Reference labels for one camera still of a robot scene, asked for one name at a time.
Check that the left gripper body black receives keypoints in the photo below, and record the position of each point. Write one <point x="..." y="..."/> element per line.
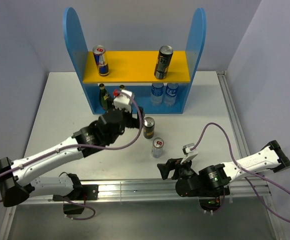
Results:
<point x="128" y="121"/>

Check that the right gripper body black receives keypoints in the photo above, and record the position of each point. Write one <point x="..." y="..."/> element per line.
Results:
<point x="184" y="170"/>

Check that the black gold can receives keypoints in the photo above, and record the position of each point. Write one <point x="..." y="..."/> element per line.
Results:
<point x="164" y="58"/>
<point x="148" y="127"/>

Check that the green glass bottle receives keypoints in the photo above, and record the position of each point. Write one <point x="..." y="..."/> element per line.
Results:
<point x="121" y="87"/>
<point x="103" y="96"/>

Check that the black gold can front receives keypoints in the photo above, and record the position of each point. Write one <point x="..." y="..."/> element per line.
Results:
<point x="164" y="58"/>

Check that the blue silver energy drink can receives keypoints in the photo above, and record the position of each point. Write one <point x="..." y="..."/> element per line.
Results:
<point x="99" y="54"/>

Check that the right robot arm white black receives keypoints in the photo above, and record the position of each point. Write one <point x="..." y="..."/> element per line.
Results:
<point x="212" y="181"/>

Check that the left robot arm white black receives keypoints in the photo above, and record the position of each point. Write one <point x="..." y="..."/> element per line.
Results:
<point x="22" y="179"/>

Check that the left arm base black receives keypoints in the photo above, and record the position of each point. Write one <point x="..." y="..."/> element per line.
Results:
<point x="72" y="205"/>

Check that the blue shelf with yellow board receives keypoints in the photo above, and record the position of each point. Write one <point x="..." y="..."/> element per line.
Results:
<point x="135" y="69"/>

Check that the silver red-top can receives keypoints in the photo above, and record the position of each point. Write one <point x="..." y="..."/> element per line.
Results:
<point x="157" y="147"/>

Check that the left water bottle blue label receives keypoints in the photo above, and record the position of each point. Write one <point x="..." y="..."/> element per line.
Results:
<point x="157" y="90"/>

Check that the water bottle blue label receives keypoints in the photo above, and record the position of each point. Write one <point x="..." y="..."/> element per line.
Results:
<point x="157" y="90"/>
<point x="171" y="91"/>

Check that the right water bottle blue label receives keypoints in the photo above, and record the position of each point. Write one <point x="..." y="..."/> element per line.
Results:
<point x="171" y="91"/>

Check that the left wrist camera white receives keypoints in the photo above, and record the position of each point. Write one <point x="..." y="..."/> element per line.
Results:
<point x="122" y="100"/>

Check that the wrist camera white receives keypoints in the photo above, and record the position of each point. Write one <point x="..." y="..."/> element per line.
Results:
<point x="122" y="100"/>
<point x="190" y="153"/>

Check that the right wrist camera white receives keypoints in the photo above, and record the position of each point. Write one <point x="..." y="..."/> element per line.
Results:
<point x="190" y="153"/>

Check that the aluminium rail front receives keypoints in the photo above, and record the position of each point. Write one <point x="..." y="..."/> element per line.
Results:
<point x="136" y="190"/>

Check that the aluminium rail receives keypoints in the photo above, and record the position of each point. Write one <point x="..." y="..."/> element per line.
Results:
<point x="136" y="190"/>
<point x="242" y="144"/>

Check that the aluminium rail right side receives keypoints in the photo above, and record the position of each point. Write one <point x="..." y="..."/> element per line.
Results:
<point x="242" y="144"/>

